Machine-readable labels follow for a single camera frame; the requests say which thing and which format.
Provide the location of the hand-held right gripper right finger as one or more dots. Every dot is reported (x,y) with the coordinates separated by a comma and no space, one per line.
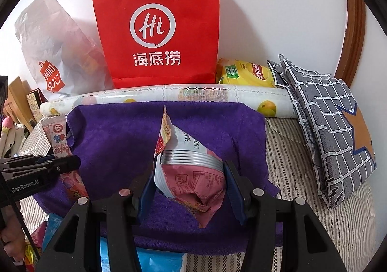
(234,193)

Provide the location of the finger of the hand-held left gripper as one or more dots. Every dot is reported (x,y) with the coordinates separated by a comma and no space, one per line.
(65,164)
(45,157)

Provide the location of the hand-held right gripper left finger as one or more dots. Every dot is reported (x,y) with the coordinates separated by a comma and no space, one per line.
(148,196)

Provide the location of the pink silver snack packet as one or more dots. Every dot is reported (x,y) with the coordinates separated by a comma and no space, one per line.
(187,184)

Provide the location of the person's left hand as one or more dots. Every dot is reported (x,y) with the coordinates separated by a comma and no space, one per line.
(8,244)

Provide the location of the pink snack packet strip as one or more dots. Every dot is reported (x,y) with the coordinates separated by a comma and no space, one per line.
(59,139)

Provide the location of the printed blanket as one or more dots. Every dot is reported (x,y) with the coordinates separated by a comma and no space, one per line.
(12,139)

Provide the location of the brown patterned box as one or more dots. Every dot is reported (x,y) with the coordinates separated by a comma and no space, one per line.
(34,102)

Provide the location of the purple towel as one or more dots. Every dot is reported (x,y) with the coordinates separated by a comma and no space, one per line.
(115,139)

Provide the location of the striped quilt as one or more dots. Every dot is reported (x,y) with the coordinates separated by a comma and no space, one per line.
(287,163)

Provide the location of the blue tissue pack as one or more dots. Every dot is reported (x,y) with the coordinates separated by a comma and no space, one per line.
(157,261)

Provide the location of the wooden furniture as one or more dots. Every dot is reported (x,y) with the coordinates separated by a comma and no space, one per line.
(18,90)

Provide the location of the rolled fruit-print mat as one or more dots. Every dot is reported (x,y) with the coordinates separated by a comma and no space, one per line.
(196,93)

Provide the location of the grey checked folded cloth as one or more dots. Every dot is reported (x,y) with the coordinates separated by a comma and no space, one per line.
(326,127)

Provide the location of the yellow snack packet red label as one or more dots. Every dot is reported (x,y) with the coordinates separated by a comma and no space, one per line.
(242,74)

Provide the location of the red paper bag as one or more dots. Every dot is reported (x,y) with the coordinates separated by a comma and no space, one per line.
(121,57)

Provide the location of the white plastic bag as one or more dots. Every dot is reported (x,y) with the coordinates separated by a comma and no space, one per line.
(51,36)

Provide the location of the wooden frame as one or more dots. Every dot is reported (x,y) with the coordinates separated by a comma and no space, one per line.
(352,33)

